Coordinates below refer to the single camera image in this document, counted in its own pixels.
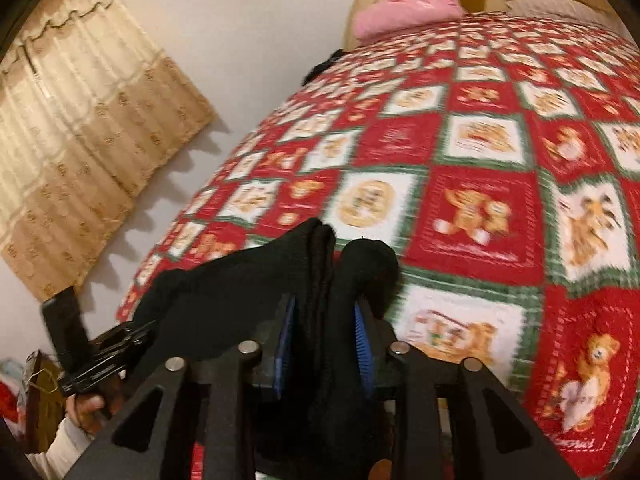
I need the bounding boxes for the black pants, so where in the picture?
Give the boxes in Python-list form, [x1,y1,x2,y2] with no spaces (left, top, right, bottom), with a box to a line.
[127,219,399,479]

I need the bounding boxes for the beige patterned curtain side wall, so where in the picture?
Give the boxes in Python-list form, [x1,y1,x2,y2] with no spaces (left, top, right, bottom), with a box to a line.
[1,0,216,300]

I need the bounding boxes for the white sleeved left forearm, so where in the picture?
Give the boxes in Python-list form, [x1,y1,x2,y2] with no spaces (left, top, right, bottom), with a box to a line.
[26,417,93,480]

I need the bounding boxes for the person's left hand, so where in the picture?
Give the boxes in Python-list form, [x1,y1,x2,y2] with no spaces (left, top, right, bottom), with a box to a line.
[65,375,126,437]

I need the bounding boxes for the red teddy bear bedspread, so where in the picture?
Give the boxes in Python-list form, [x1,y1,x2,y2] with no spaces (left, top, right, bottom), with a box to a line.
[117,13,639,479]

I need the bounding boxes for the pink folded blanket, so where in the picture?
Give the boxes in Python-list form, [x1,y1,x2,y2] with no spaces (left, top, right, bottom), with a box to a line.
[352,0,465,42]

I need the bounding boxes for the dark clothing bundle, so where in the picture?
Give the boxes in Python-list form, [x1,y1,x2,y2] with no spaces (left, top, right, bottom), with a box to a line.
[302,49,345,86]

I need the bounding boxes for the striped pillow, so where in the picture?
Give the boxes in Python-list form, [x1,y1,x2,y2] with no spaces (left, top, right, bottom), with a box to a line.
[504,0,626,34]

